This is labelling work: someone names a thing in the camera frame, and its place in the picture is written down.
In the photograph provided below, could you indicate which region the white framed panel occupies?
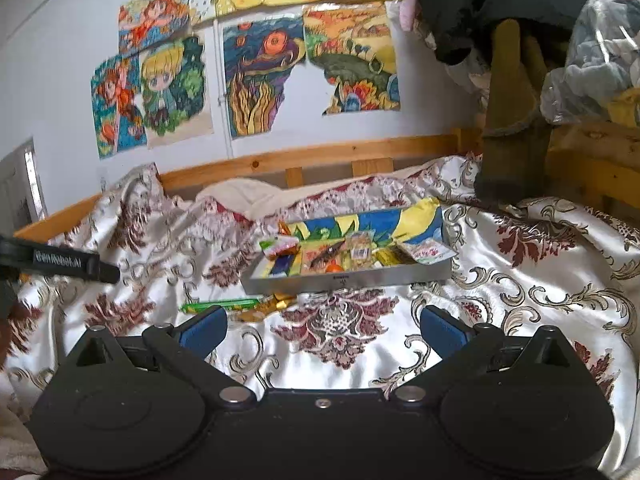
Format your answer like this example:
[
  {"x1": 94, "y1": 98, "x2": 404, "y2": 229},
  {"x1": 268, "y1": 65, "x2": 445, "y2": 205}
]
[{"x1": 0, "y1": 137, "x2": 48, "y2": 233}]

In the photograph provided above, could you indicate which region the olive cloth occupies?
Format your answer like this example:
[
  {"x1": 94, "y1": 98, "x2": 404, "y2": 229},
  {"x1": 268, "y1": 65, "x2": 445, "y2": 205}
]
[{"x1": 472, "y1": 17, "x2": 553, "y2": 211}]

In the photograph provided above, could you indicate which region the yellow cloth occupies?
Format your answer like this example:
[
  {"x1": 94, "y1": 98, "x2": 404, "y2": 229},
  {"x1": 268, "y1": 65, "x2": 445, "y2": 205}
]
[{"x1": 607, "y1": 87, "x2": 640, "y2": 128}]

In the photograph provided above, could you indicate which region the green white packet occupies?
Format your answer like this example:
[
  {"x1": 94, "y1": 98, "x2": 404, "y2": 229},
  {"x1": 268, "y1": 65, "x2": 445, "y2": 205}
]
[{"x1": 259, "y1": 236, "x2": 300, "y2": 261}]

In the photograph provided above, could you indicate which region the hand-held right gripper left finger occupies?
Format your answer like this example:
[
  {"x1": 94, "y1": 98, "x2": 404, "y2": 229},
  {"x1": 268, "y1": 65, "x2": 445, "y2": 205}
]
[{"x1": 60, "y1": 305, "x2": 251, "y2": 406}]

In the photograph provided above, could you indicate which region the dark clothing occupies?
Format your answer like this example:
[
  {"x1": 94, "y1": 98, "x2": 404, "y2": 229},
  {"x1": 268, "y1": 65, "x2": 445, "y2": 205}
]
[{"x1": 402, "y1": 0, "x2": 591, "y2": 66}]

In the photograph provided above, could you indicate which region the dark brown snack packet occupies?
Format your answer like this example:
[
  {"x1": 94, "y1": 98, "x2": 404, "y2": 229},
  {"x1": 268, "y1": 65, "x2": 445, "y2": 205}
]
[{"x1": 310, "y1": 241, "x2": 347, "y2": 267}]

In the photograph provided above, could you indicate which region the green sausage stick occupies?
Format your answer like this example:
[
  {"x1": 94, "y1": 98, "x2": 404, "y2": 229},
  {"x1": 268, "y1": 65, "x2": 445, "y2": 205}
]
[{"x1": 180, "y1": 297, "x2": 258, "y2": 313}]

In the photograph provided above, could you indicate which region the grey tray box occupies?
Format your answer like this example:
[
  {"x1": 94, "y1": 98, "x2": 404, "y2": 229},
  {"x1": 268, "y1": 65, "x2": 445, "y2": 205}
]
[{"x1": 241, "y1": 197, "x2": 453, "y2": 297}]

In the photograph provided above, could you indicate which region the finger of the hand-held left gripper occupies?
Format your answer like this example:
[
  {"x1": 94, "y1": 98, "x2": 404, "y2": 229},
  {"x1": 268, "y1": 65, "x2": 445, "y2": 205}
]
[{"x1": 97, "y1": 257, "x2": 121, "y2": 284}]

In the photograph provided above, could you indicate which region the white red printed packet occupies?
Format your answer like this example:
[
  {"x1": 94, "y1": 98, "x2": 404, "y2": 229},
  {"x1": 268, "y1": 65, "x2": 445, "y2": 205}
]
[{"x1": 400, "y1": 240, "x2": 456, "y2": 266}]

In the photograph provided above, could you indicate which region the plastic bag of clothes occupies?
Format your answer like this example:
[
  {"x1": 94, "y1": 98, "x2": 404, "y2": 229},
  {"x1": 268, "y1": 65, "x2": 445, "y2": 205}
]
[{"x1": 540, "y1": 0, "x2": 640, "y2": 126}]

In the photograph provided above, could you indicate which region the wooden bed frame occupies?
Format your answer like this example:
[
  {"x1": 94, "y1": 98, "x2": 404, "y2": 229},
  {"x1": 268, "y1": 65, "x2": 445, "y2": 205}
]
[{"x1": 12, "y1": 127, "x2": 483, "y2": 241}]

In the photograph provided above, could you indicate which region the blue sachet packet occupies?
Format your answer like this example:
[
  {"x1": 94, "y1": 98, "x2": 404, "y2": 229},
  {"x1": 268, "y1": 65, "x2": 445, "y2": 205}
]
[{"x1": 272, "y1": 256, "x2": 303, "y2": 277}]

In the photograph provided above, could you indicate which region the white wall conduit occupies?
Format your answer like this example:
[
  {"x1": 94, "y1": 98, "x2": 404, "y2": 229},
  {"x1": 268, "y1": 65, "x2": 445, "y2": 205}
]
[{"x1": 212, "y1": 17, "x2": 236, "y2": 161}]

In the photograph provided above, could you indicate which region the white fleece blanket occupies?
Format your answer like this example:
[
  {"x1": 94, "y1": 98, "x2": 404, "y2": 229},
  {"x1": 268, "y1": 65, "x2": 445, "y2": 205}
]
[{"x1": 0, "y1": 400, "x2": 51, "y2": 476}]

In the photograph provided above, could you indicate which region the nut bar packet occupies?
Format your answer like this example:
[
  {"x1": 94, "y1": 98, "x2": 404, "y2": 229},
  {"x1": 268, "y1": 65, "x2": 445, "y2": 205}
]
[{"x1": 350, "y1": 234, "x2": 376, "y2": 271}]

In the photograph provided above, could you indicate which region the yellow snack bar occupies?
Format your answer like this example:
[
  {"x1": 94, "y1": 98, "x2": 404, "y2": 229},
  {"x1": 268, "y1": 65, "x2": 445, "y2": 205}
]
[{"x1": 375, "y1": 247, "x2": 416, "y2": 266}]

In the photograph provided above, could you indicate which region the orange dried fruit packet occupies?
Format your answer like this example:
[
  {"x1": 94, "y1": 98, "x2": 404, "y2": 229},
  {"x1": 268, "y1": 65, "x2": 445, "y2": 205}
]
[{"x1": 235, "y1": 294, "x2": 298, "y2": 322}]

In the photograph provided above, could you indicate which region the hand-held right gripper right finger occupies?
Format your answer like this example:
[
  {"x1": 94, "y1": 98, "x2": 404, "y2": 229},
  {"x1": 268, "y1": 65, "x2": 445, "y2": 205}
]
[{"x1": 392, "y1": 305, "x2": 593, "y2": 403}]

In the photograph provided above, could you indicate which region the group of wall drawings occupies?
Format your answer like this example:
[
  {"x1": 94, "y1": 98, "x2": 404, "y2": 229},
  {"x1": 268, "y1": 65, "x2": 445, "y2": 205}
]
[{"x1": 91, "y1": 0, "x2": 413, "y2": 160}]

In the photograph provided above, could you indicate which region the cream pillow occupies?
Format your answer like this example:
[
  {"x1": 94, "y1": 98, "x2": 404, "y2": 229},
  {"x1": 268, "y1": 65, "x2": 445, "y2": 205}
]
[{"x1": 195, "y1": 177, "x2": 301, "y2": 221}]

